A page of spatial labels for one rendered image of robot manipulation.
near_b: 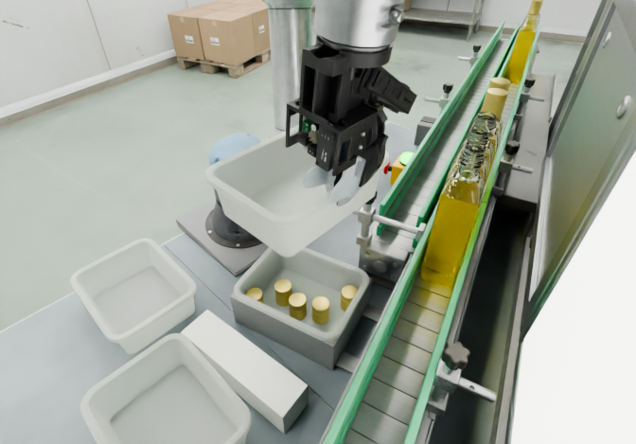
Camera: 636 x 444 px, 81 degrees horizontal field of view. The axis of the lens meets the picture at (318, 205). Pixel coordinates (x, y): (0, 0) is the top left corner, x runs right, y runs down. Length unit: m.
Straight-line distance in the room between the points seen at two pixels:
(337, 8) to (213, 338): 0.57
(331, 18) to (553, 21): 6.30
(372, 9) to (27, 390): 0.80
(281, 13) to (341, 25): 0.46
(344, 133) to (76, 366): 0.67
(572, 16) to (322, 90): 6.29
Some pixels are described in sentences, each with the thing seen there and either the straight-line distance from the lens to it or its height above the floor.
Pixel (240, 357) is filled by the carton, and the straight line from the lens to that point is 0.69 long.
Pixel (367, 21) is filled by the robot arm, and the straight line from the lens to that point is 0.34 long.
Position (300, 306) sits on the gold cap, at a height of 0.81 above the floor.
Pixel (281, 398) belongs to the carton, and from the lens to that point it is 0.65.
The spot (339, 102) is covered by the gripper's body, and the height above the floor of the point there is 1.26.
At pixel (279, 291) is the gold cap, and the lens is 0.76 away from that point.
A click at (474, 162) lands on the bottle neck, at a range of 0.57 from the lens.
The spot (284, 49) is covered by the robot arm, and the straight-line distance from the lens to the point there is 0.80.
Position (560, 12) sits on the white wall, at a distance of 6.58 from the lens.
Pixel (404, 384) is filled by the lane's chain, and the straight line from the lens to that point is 0.59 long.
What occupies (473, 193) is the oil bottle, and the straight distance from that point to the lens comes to 0.58.
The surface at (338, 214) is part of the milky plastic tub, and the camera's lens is 0.52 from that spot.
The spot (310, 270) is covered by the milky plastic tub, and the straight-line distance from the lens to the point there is 0.82.
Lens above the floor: 1.40
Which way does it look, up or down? 38 degrees down
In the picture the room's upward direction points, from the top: straight up
